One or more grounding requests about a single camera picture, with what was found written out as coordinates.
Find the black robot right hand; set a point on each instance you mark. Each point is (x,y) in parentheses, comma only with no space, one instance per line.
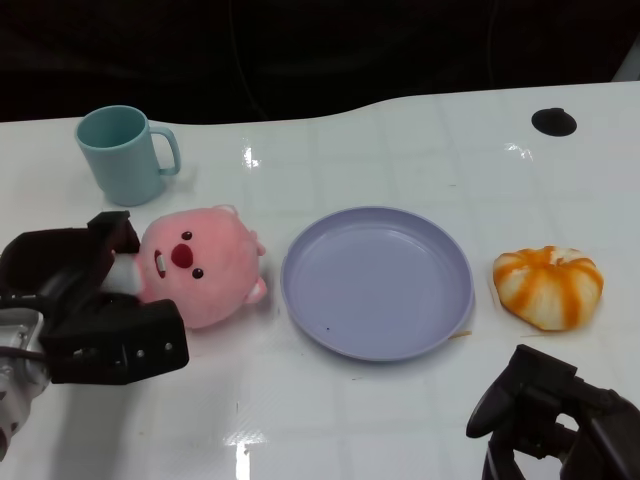
(600,430)

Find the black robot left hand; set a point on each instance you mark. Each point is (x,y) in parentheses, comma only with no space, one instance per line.
(75,320)

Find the pink plush beaver doll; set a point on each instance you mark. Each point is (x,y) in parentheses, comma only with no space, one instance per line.
(210,285)

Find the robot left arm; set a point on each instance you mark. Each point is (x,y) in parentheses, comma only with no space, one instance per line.
(17,395)

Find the lavender plastic plate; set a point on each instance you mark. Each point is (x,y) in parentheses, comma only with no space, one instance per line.
(375,285)

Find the orange striped bun toy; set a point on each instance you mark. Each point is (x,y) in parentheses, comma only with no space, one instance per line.
(547,290)

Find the teal plastic mug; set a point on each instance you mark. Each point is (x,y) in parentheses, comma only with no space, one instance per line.
(125,165)

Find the black round table grommet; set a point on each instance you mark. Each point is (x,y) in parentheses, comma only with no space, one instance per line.
(552,122)

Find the white object behind table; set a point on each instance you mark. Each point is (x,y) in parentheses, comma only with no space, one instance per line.
(629,65)

